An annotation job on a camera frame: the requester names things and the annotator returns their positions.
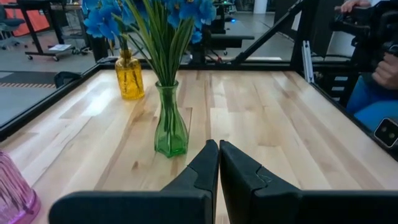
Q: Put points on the white paper stack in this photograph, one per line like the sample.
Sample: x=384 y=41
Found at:
x=59 y=47

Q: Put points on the striped-edge black floor mat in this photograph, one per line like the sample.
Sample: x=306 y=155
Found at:
x=25 y=77

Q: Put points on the grey office chair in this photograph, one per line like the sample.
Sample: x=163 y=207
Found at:
x=9 y=23

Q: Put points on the blue artificial flower bunch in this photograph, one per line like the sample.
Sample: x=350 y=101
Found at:
x=99 y=18
x=169 y=46
x=199 y=12

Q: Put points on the silver bracket plate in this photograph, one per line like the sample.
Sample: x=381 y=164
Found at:
x=308 y=62

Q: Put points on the black rolling desk frame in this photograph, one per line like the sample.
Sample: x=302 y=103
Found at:
x=34 y=34

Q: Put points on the silver-framed stereo camera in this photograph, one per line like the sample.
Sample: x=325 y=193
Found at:
x=387 y=133

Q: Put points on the orange partition panel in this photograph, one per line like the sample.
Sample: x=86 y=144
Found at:
x=31 y=21

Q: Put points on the amber glass vase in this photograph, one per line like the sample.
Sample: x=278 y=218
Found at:
x=129 y=77

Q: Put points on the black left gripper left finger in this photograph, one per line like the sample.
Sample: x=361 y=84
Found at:
x=140 y=208

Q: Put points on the green glass vase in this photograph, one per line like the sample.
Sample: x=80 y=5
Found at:
x=171 y=137

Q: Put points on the person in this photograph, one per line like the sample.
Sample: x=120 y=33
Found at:
x=370 y=105

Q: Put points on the purple glass vase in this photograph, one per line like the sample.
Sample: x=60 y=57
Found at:
x=15 y=193

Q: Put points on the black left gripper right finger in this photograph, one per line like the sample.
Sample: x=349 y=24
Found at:
x=295 y=208

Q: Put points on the black aluminium table frame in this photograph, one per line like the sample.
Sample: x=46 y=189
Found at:
x=46 y=99

